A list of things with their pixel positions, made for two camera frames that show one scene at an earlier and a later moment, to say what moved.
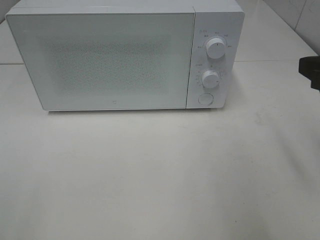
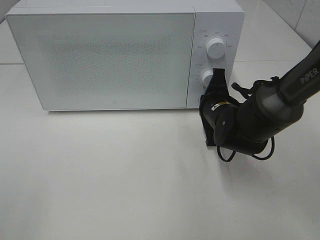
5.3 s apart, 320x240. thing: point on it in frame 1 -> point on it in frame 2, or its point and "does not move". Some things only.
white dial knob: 210,79 does not move
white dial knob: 215,48 does not move
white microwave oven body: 130,54 does not move
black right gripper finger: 309,67 -> 216,96
